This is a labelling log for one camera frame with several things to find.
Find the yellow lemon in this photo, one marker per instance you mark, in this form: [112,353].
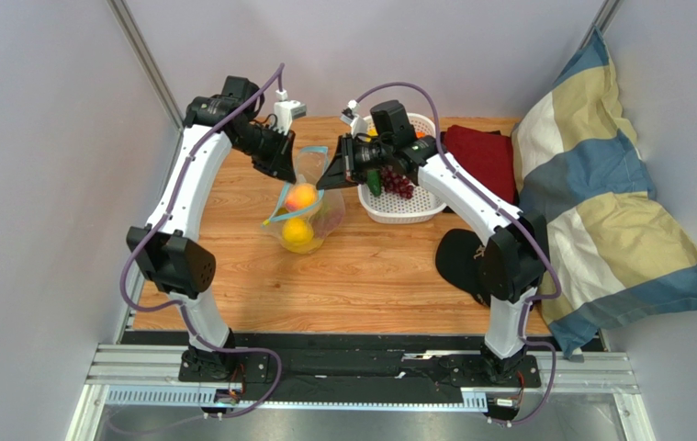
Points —
[297,232]

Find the white plastic basket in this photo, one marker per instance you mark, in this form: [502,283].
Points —
[393,209]

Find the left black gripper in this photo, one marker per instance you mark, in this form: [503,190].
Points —
[281,163]

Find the dark purple grape bunch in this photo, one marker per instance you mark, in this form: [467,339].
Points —
[396,184]

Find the clear zip top bag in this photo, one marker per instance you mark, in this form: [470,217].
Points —
[309,164]

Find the striped blue yellow pillow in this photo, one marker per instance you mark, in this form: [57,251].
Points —
[618,255]

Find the peach fruit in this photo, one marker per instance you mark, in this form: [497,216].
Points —
[301,196]

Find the black baseball cap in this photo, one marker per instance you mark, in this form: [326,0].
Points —
[458,258]

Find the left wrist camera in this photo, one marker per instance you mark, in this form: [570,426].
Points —
[286,111]

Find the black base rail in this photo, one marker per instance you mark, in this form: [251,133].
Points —
[355,368]

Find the green cucumber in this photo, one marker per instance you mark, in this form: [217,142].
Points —
[374,183]

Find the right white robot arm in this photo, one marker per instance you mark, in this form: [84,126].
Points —
[515,257]

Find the folded red cloth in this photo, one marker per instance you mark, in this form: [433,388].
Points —
[487,156]

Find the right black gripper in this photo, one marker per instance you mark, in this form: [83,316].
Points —
[348,157]

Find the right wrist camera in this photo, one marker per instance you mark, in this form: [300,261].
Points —
[350,116]

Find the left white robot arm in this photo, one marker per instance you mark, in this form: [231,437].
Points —
[166,249]

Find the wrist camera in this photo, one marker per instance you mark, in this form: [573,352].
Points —
[350,116]
[286,111]

